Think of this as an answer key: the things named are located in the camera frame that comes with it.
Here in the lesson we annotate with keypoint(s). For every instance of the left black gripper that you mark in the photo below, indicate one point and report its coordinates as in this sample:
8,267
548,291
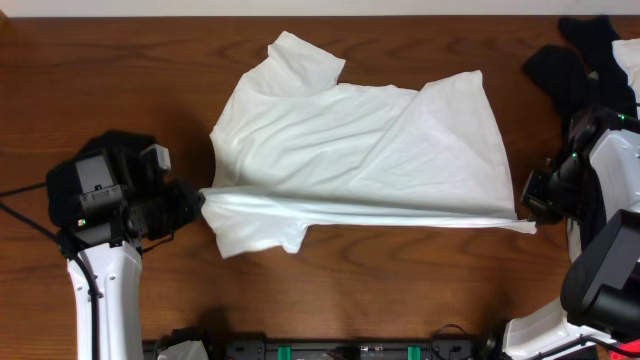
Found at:
185,205

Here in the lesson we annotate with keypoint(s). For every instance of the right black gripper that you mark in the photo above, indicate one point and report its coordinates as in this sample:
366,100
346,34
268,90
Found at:
533,199

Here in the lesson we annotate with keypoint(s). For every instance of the white t-shirt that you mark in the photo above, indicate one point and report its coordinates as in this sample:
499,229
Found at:
296,147

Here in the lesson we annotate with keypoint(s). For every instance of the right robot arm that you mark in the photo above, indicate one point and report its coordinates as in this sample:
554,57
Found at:
593,186

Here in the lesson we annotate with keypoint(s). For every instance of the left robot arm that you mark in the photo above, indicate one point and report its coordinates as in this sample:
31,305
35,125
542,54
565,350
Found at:
106,203

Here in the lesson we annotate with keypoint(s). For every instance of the folded black garment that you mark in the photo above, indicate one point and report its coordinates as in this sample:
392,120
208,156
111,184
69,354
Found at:
95,145

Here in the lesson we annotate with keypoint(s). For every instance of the dark navy garment pile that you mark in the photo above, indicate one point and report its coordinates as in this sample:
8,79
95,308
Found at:
583,74

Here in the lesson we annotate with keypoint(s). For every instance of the white garment under pile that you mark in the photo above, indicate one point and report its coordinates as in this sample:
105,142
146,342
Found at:
627,56

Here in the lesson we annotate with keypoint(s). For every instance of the pink trimmed knit item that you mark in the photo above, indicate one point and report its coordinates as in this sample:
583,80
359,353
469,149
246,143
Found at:
627,351

